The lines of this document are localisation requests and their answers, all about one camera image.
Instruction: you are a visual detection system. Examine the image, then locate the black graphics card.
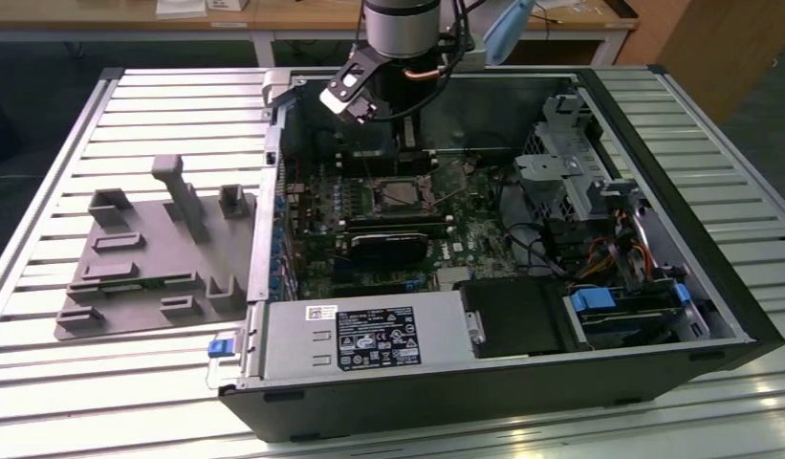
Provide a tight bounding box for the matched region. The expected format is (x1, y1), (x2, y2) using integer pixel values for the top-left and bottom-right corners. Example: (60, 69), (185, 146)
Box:
(348, 230), (431, 263)

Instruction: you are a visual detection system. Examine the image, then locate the coloured power wire bundle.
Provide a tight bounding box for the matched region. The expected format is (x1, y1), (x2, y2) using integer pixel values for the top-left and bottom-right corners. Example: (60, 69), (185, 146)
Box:
(573, 236), (655, 283)

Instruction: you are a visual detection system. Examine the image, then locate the grey parts rack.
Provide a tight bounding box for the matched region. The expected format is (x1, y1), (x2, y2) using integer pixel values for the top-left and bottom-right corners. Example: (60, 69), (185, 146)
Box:
(52, 153), (260, 341)

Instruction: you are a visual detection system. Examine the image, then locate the silver finned heatsink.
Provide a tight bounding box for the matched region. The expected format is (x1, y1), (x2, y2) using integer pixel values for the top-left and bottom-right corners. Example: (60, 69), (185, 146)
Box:
(437, 266), (476, 291)

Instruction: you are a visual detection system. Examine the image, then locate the black drive box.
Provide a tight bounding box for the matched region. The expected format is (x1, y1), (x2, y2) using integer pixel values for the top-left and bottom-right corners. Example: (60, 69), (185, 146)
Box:
(459, 277), (589, 360)

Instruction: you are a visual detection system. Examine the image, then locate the black camera cable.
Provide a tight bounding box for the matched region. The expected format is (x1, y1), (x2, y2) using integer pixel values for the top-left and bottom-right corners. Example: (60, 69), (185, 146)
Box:
(372, 0), (471, 120)

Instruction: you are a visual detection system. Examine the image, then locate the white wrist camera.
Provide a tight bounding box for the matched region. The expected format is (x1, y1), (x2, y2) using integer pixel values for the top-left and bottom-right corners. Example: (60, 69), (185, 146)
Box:
(320, 47), (385, 126)

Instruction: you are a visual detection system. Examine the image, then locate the silver CPU plate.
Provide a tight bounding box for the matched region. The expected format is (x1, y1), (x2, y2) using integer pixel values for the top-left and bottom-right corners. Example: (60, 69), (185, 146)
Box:
(380, 184), (427, 208)

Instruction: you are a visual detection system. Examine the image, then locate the wooden desk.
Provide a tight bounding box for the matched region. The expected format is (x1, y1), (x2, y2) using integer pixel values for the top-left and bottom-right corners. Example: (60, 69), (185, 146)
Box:
(0, 0), (640, 68)

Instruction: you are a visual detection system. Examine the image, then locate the plain white box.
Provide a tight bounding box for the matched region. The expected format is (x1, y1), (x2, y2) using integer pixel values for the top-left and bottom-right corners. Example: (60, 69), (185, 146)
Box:
(156, 0), (209, 20)

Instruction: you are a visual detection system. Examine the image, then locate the black open PC case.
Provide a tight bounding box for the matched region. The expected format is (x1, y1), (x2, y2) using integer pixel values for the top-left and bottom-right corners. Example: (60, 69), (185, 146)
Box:
(208, 64), (785, 444)

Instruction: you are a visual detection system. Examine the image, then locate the metal drive cage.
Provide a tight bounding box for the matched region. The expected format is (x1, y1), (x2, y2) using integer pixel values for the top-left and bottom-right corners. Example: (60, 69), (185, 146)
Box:
(511, 95), (649, 224)

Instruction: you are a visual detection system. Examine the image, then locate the CPU socket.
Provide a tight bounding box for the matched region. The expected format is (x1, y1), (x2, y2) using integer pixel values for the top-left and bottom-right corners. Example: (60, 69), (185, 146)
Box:
(364, 175), (444, 216)

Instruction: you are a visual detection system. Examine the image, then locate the green motherboard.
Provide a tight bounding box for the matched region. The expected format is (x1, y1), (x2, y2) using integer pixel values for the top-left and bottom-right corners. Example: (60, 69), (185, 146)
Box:
(282, 152), (519, 302)

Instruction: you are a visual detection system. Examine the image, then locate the grey power supply unit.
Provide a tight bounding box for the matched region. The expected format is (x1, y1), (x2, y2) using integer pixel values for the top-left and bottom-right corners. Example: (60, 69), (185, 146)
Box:
(257, 291), (477, 382)

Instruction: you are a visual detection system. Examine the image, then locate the hard disk in blue carrier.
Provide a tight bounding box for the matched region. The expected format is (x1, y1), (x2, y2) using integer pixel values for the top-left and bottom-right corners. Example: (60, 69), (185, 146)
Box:
(565, 282), (693, 350)

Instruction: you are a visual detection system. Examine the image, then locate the wooden cabinet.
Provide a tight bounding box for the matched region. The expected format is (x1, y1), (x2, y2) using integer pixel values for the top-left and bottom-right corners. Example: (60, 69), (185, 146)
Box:
(619, 0), (785, 124)

